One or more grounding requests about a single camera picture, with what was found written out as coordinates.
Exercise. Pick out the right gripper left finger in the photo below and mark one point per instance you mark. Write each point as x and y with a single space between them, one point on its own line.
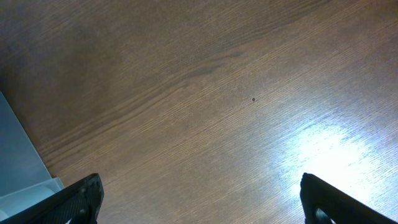
79 203

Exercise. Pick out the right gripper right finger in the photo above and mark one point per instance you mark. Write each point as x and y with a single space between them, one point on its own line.
323 203

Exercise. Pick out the clear plastic storage bin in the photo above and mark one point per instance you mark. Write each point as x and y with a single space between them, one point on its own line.
25 180

